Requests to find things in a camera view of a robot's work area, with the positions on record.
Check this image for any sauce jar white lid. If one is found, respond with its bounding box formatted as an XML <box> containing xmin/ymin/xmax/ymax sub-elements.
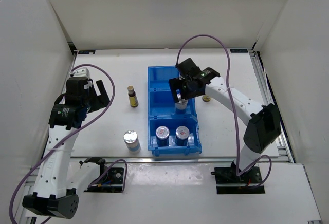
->
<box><xmin>175</xmin><ymin>126</ymin><xmax>190</xmax><ymax>146</ymax></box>
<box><xmin>155</xmin><ymin>126</ymin><xmax>170</xmax><ymax>147</ymax></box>

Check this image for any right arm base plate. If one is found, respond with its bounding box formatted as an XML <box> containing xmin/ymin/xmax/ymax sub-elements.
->
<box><xmin>210</xmin><ymin>166</ymin><xmax>265</xmax><ymax>195</ymax></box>

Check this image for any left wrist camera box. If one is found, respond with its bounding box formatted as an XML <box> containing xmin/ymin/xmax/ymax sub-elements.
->
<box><xmin>70</xmin><ymin>67</ymin><xmax>90</xmax><ymax>79</ymax></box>

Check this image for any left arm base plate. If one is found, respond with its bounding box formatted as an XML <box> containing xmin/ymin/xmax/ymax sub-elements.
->
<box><xmin>79</xmin><ymin>157</ymin><xmax>128</xmax><ymax>193</ymax></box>

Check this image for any white bead jar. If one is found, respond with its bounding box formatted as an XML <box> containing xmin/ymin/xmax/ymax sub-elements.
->
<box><xmin>175</xmin><ymin>93</ymin><xmax>188</xmax><ymax>114</ymax></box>
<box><xmin>123</xmin><ymin>130</ymin><xmax>140</xmax><ymax>153</ymax></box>

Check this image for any yellow label bottle right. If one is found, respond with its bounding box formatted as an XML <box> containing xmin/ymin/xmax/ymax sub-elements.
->
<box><xmin>202</xmin><ymin>95</ymin><xmax>211</xmax><ymax>102</ymax></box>

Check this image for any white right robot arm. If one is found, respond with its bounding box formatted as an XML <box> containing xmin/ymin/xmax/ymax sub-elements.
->
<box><xmin>169</xmin><ymin>58</ymin><xmax>281</xmax><ymax>183</ymax></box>

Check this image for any blue three-compartment plastic bin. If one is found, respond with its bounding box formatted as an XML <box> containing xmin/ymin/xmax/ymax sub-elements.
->
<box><xmin>148</xmin><ymin>66</ymin><xmax>202</xmax><ymax>157</ymax></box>

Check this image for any yellow label bottle left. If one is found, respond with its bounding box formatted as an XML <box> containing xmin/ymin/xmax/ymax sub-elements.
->
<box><xmin>127</xmin><ymin>85</ymin><xmax>139</xmax><ymax>107</ymax></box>

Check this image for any aluminium table edge rail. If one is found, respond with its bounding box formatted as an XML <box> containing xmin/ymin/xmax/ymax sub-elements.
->
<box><xmin>71</xmin><ymin>155</ymin><xmax>293</xmax><ymax>163</ymax></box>

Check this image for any left side aluminium rail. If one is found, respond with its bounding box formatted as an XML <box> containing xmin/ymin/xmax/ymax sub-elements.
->
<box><xmin>35</xmin><ymin>53</ymin><xmax>80</xmax><ymax>169</ymax></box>

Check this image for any yellow label bottle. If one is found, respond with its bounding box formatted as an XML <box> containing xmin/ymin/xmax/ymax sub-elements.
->
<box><xmin>127</xmin><ymin>85</ymin><xmax>139</xmax><ymax>107</ymax></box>
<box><xmin>202</xmin><ymin>95</ymin><xmax>211</xmax><ymax>102</ymax></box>

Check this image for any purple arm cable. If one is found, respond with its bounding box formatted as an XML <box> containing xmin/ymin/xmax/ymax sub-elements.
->
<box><xmin>176</xmin><ymin>34</ymin><xmax>272</xmax><ymax>189</ymax></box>
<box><xmin>9</xmin><ymin>64</ymin><xmax>116</xmax><ymax>224</ymax></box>

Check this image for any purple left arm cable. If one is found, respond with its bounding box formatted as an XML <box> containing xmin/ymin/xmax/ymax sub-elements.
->
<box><xmin>9</xmin><ymin>64</ymin><xmax>116</xmax><ymax>224</ymax></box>

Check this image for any right side aluminium rail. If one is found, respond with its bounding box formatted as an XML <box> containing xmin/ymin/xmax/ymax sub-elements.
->
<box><xmin>249</xmin><ymin>51</ymin><xmax>296</xmax><ymax>163</ymax></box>

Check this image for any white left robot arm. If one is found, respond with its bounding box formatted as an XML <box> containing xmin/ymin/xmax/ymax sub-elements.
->
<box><xmin>22</xmin><ymin>77</ymin><xmax>110</xmax><ymax>219</ymax></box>

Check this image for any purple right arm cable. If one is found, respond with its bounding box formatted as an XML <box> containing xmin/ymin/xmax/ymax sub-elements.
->
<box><xmin>176</xmin><ymin>34</ymin><xmax>272</xmax><ymax>189</ymax></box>

